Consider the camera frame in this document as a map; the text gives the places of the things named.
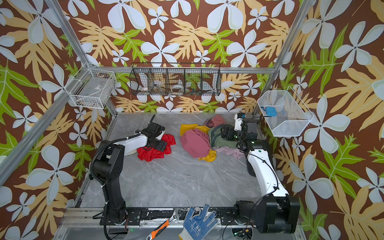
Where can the blue dotted work glove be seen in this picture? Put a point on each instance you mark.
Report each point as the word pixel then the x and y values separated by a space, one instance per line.
pixel 196 227

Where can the orange adjustable wrench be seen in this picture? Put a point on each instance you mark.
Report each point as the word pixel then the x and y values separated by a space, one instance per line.
pixel 160 228

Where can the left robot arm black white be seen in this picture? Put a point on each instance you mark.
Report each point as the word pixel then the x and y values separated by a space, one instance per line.
pixel 107 165

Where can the white wire basket left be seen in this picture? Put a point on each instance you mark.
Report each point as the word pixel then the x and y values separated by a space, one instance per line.
pixel 92 87

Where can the black wire basket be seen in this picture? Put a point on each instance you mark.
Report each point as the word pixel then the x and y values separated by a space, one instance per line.
pixel 198 79

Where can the light pink cloth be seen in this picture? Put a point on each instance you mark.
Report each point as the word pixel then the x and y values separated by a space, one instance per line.
pixel 236 153

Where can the blue object in basket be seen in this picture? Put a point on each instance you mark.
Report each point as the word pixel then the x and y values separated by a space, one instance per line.
pixel 270 111

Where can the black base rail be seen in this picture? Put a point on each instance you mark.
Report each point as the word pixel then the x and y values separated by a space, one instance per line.
pixel 141 216

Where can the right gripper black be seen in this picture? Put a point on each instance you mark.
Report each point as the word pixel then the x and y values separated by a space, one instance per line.
pixel 226 132

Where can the yellow cloth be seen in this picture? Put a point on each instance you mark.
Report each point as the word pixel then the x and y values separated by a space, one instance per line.
pixel 195 129

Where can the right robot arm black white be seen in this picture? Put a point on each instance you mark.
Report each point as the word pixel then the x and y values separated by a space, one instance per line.
pixel 275 212

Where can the tape roll white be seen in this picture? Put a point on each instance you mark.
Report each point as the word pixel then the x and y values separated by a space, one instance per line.
pixel 177 88

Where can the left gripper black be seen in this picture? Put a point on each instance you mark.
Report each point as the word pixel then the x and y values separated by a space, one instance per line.
pixel 162 146

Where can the mauve pink cloth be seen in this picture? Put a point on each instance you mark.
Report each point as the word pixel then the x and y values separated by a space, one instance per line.
pixel 196 142

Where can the white mesh basket right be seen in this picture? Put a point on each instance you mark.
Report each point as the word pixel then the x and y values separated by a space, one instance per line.
pixel 293 115

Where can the green cloth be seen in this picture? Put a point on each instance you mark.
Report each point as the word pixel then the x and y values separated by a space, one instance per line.
pixel 216 141

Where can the red cloth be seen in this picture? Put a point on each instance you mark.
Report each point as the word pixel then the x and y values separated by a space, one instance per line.
pixel 149 154

